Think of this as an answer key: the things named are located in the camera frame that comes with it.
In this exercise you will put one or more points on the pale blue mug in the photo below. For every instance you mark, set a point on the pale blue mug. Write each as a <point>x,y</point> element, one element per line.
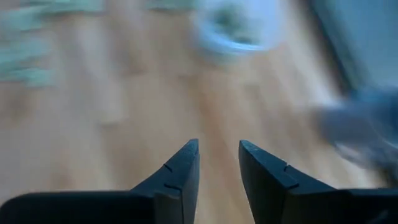
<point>367,130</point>

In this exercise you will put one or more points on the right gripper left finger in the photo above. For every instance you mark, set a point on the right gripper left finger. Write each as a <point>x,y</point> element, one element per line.
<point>174,199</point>

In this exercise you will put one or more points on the clear plastic container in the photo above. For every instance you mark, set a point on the clear plastic container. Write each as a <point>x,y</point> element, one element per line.
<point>205,37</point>

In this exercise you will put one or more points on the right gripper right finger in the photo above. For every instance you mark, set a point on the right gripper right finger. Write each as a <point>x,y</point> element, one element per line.
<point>280,199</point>

